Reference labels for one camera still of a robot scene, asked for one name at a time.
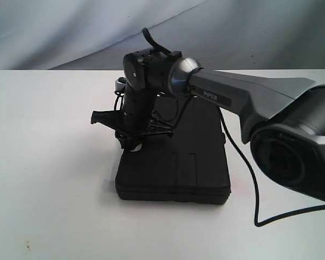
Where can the white backdrop cloth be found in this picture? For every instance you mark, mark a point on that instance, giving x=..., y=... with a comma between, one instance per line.
x=95, y=35

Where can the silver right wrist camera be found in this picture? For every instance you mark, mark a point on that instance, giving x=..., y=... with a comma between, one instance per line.
x=120, y=84

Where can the black plastic carrying case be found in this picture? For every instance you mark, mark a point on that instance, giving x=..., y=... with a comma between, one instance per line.
x=190, y=166

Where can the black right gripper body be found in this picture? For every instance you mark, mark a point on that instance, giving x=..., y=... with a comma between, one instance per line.
x=134, y=119

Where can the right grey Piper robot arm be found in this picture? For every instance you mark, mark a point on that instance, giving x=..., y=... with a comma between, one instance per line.
x=283, y=119

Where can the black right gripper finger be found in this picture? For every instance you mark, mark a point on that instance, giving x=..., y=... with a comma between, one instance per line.
x=125, y=141
x=136, y=143

